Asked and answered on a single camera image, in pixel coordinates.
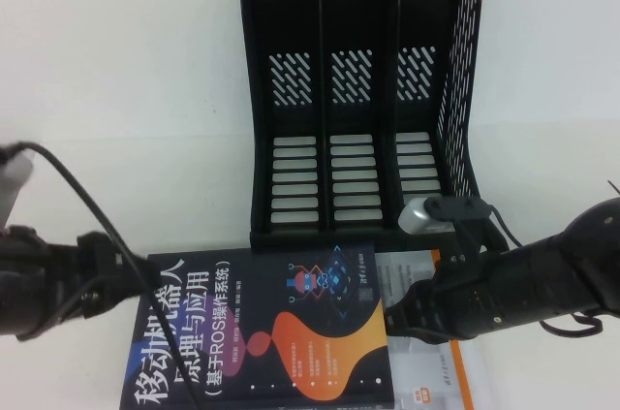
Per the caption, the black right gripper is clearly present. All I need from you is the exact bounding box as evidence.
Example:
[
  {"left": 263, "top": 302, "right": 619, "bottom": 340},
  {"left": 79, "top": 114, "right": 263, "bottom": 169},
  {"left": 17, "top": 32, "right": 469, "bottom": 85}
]
[{"left": 385, "top": 254, "right": 490, "bottom": 342}]

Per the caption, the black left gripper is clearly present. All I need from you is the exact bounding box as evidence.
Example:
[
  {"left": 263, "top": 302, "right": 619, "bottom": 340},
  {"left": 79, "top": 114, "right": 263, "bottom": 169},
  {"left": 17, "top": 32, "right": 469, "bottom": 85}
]
[{"left": 43, "top": 231, "right": 165, "bottom": 325}]

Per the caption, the white ROS2 programming book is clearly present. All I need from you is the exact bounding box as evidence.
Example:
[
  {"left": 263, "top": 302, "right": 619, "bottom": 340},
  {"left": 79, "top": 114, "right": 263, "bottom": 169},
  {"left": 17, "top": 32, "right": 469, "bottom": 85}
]
[{"left": 375, "top": 248, "right": 503, "bottom": 410}]

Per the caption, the dark mobile robot book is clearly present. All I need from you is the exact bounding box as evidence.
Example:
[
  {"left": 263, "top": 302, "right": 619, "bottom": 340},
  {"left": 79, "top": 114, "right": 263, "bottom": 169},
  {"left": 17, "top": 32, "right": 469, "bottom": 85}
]
[{"left": 117, "top": 238, "right": 396, "bottom": 410}]

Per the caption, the black plastic book stand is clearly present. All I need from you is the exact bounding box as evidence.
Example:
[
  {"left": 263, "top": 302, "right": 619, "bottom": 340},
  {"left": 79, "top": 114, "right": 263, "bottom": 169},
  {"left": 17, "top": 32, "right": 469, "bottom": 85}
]
[{"left": 238, "top": 0, "right": 485, "bottom": 254}]

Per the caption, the black left camera cable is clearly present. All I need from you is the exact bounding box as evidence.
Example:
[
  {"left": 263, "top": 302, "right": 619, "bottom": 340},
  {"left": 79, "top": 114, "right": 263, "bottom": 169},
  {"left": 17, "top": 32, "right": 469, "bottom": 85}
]
[{"left": 0, "top": 140, "right": 201, "bottom": 410}]

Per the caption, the black camera cable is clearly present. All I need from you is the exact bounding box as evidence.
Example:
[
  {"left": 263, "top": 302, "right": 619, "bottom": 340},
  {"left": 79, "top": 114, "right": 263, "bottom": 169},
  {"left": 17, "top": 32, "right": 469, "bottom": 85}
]
[
  {"left": 0, "top": 140, "right": 201, "bottom": 410},
  {"left": 483, "top": 205, "right": 522, "bottom": 252}
]

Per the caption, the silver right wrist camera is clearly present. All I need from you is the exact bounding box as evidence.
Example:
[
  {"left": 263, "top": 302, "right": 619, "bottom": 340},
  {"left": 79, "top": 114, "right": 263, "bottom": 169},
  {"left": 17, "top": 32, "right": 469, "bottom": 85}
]
[{"left": 397, "top": 195, "right": 491, "bottom": 237}]

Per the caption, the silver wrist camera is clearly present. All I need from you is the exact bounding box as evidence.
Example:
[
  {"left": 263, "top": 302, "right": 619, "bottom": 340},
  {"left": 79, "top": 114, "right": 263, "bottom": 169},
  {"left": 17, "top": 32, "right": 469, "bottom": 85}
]
[
  {"left": 397, "top": 195, "right": 491, "bottom": 237},
  {"left": 0, "top": 151, "right": 34, "bottom": 228}
]

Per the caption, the black right camera cable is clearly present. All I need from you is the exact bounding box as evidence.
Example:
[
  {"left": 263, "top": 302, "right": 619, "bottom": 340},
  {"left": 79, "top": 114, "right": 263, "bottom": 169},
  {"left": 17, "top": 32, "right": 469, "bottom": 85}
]
[{"left": 483, "top": 205, "right": 522, "bottom": 252}]

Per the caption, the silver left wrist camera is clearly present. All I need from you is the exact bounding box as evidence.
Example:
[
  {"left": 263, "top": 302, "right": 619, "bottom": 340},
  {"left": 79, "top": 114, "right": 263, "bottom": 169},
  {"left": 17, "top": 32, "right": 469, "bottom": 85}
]
[{"left": 0, "top": 151, "right": 34, "bottom": 228}]

